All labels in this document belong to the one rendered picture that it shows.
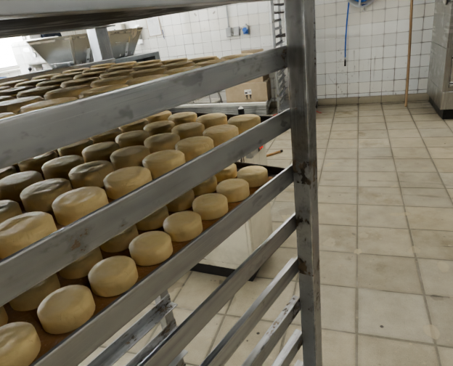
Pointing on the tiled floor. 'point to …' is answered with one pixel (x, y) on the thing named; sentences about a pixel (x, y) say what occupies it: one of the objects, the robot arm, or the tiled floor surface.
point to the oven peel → (409, 52)
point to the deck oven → (451, 59)
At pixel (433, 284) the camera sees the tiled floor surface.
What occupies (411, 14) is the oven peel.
